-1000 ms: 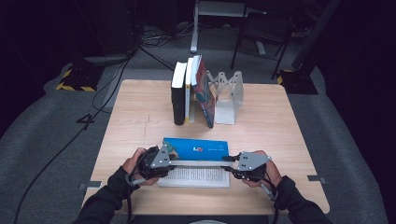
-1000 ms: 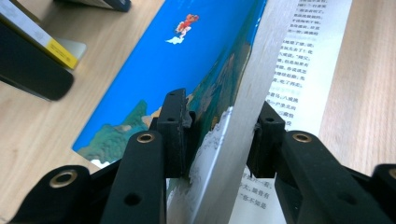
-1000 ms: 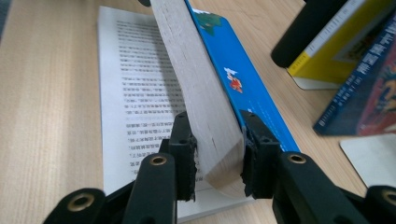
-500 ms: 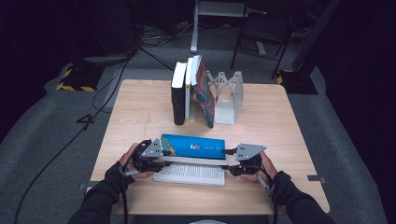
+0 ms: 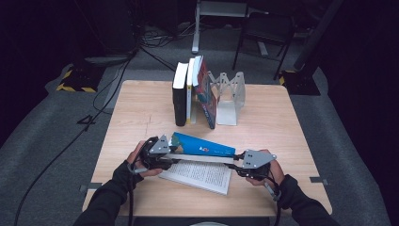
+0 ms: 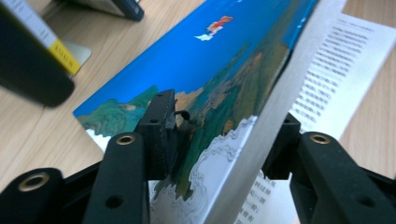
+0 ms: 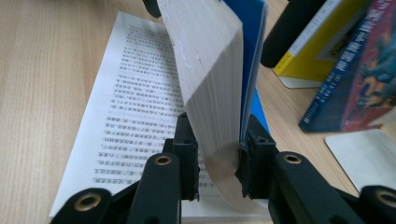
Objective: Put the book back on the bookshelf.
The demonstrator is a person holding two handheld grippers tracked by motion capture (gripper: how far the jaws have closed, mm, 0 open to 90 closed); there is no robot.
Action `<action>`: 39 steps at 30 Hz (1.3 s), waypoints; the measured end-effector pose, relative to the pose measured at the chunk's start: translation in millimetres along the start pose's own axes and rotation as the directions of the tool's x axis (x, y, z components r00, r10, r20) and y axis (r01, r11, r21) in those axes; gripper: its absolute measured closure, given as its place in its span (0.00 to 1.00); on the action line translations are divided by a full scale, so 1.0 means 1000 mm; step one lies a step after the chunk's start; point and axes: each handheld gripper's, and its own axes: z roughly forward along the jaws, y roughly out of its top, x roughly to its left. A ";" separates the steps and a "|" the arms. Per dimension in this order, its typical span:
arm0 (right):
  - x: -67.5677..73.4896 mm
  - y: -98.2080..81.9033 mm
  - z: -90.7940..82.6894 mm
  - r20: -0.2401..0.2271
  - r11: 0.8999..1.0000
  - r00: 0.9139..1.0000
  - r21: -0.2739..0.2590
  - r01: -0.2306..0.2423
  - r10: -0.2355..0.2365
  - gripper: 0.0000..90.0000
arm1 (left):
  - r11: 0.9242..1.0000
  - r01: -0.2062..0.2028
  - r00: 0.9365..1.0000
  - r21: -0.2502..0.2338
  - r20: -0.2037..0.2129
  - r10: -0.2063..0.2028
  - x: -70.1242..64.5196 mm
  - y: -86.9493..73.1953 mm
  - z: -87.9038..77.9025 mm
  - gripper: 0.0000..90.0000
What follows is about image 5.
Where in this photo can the person's left hand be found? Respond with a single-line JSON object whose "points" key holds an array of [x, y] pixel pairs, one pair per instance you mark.
{"points": [[138, 164]]}

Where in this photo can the black yellow striped stand base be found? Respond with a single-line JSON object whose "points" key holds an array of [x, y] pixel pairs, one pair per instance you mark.
{"points": [[80, 80]]}

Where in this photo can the black equipment cabinet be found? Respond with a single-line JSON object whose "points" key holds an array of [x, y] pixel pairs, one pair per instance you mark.
{"points": [[109, 28]]}

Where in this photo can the grey flat base plate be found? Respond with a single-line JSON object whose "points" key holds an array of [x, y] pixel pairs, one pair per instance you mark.
{"points": [[106, 59]]}

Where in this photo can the red and blue illustrated book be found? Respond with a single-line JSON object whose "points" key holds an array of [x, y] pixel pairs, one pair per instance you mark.
{"points": [[207, 97]]}

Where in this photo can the white rounded object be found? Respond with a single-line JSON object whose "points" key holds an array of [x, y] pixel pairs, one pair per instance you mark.
{"points": [[209, 224]]}

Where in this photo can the clear expandable book rack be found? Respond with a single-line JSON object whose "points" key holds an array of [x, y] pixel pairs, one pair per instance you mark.
{"points": [[229, 109]]}

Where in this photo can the white desk frame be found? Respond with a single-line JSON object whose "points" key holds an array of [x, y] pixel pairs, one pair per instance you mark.
{"points": [[196, 31]]}

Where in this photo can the black chair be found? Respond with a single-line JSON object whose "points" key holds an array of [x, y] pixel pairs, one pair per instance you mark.
{"points": [[266, 34]]}

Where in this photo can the thick blue book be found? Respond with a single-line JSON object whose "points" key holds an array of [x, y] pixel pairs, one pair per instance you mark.
{"points": [[200, 175]]}

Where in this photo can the grey slanted metal post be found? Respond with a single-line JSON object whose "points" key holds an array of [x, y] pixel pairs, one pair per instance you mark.
{"points": [[316, 34]]}

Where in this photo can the grey table bracket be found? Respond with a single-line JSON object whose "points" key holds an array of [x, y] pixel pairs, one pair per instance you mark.
{"points": [[92, 186], [318, 180]]}

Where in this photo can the person's right hand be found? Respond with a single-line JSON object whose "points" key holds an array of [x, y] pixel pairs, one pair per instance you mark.
{"points": [[276, 172]]}

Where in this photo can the black hardcover book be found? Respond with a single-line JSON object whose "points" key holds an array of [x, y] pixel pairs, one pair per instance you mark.
{"points": [[180, 103]]}

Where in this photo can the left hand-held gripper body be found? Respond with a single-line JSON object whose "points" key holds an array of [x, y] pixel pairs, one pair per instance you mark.
{"points": [[153, 155]]}

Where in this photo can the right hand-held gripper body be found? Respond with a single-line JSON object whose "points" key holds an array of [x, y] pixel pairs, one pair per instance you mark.
{"points": [[257, 163]]}

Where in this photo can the yellow book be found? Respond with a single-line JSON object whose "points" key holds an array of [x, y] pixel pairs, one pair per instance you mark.
{"points": [[189, 94]]}

